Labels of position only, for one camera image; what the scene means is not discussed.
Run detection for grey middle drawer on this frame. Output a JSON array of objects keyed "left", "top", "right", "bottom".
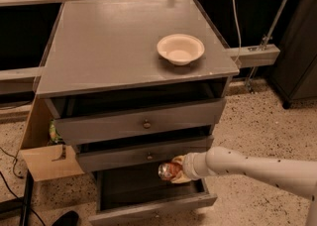
[{"left": 77, "top": 135, "right": 214, "bottom": 172}]

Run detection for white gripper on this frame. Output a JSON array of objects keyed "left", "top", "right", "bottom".
[{"left": 171, "top": 152, "right": 211, "bottom": 184}]

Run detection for grey drawer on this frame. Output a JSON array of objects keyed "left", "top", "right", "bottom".
[
  {"left": 77, "top": 135, "right": 214, "bottom": 172},
  {"left": 88, "top": 158, "right": 217, "bottom": 226},
  {"left": 45, "top": 98, "right": 226, "bottom": 146}
]

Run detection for grey top drawer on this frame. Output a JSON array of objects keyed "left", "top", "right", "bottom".
[{"left": 45, "top": 98, "right": 226, "bottom": 146}]

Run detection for grey hanging cable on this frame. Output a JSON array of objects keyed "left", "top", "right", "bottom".
[{"left": 215, "top": 0, "right": 243, "bottom": 64}]

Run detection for wooden side board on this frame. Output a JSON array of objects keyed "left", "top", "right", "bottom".
[{"left": 20, "top": 99, "right": 83, "bottom": 181}]

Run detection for black stand leg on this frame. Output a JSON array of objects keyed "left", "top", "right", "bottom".
[{"left": 19, "top": 172, "right": 34, "bottom": 226}]

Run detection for black floor cable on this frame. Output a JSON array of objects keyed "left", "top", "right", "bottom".
[{"left": 0, "top": 146, "right": 47, "bottom": 226}]

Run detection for black shoe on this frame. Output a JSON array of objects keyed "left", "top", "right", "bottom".
[{"left": 52, "top": 210, "right": 79, "bottom": 226}]

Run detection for white paper bowl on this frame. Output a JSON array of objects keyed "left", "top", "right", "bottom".
[{"left": 157, "top": 34, "right": 205, "bottom": 65}]

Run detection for grey bottom drawer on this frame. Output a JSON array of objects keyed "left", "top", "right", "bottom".
[{"left": 88, "top": 158, "right": 217, "bottom": 226}]

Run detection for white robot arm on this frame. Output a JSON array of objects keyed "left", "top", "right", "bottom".
[{"left": 168, "top": 147, "right": 317, "bottom": 226}]

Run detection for green snack bag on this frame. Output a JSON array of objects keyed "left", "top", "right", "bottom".
[{"left": 49, "top": 120, "right": 63, "bottom": 146}]

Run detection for grey drawer cabinet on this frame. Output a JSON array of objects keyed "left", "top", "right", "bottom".
[{"left": 37, "top": 0, "right": 238, "bottom": 158}]

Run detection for crushed red coke can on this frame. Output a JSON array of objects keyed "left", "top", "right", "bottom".
[{"left": 158, "top": 163, "right": 182, "bottom": 180}]

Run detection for dark cabinet at right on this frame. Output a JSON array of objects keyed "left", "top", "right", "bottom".
[{"left": 269, "top": 0, "right": 317, "bottom": 109}]

